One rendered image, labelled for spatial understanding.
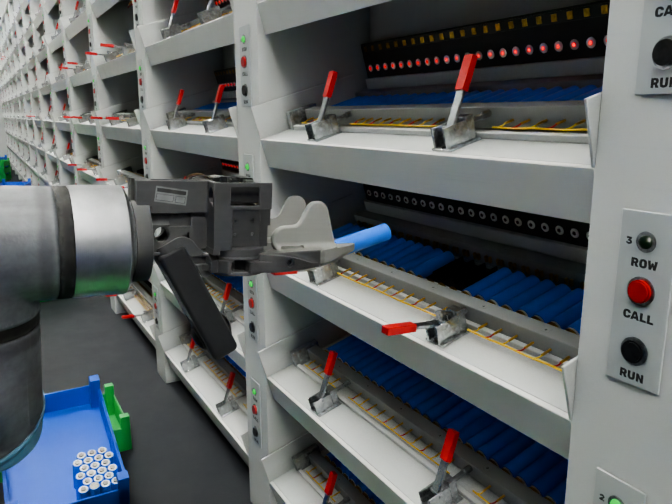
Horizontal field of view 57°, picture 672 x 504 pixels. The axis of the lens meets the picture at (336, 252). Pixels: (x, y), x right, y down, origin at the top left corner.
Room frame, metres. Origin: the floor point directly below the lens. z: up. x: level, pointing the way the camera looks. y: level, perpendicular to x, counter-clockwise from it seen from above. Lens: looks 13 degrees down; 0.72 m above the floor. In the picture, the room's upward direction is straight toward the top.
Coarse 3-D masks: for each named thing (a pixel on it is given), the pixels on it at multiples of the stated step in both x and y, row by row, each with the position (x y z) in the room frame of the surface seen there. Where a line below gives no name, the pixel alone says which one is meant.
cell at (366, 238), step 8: (384, 224) 0.63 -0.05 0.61; (360, 232) 0.61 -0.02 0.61; (368, 232) 0.61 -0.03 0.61; (376, 232) 0.62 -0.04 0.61; (384, 232) 0.62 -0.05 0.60; (336, 240) 0.60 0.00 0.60; (344, 240) 0.60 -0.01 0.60; (352, 240) 0.60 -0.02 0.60; (360, 240) 0.61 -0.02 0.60; (368, 240) 0.61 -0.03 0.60; (376, 240) 0.61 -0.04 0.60; (384, 240) 0.62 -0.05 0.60; (360, 248) 0.61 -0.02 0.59
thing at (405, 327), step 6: (438, 312) 0.60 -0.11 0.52; (438, 318) 0.61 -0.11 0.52; (390, 324) 0.58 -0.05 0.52; (396, 324) 0.58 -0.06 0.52; (402, 324) 0.58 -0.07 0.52; (408, 324) 0.58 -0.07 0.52; (414, 324) 0.58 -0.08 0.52; (420, 324) 0.59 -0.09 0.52; (426, 324) 0.59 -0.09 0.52; (432, 324) 0.59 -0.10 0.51; (438, 324) 0.60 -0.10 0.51; (384, 330) 0.57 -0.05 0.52; (390, 330) 0.57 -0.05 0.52; (396, 330) 0.57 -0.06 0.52; (402, 330) 0.57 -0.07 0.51; (408, 330) 0.58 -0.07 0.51; (414, 330) 0.58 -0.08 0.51
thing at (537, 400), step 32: (448, 224) 0.84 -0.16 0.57; (480, 224) 0.79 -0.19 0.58; (576, 256) 0.66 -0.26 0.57; (288, 288) 0.90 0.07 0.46; (320, 288) 0.81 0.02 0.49; (352, 288) 0.79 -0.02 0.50; (352, 320) 0.74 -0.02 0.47; (384, 320) 0.68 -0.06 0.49; (416, 320) 0.66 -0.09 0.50; (384, 352) 0.69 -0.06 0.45; (416, 352) 0.62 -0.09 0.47; (448, 352) 0.58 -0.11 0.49; (480, 352) 0.57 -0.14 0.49; (512, 352) 0.55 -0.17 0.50; (448, 384) 0.58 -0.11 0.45; (480, 384) 0.54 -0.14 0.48; (512, 384) 0.51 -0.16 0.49; (544, 384) 0.50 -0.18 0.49; (512, 416) 0.51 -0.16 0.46; (544, 416) 0.47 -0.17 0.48
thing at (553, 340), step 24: (360, 264) 0.80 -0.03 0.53; (384, 264) 0.78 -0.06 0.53; (408, 288) 0.71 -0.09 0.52; (432, 288) 0.68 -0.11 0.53; (480, 312) 0.60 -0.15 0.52; (504, 312) 0.59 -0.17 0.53; (480, 336) 0.58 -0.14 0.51; (528, 336) 0.55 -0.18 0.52; (552, 336) 0.52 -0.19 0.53; (576, 336) 0.52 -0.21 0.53
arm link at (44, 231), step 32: (0, 192) 0.45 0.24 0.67; (32, 192) 0.46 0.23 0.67; (64, 192) 0.47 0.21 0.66; (0, 224) 0.42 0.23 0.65; (32, 224) 0.43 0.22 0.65; (64, 224) 0.44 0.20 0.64; (0, 256) 0.42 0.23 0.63; (32, 256) 0.43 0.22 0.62; (64, 256) 0.44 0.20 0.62; (0, 288) 0.42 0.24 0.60; (32, 288) 0.44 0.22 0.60; (64, 288) 0.45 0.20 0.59; (0, 320) 0.42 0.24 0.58
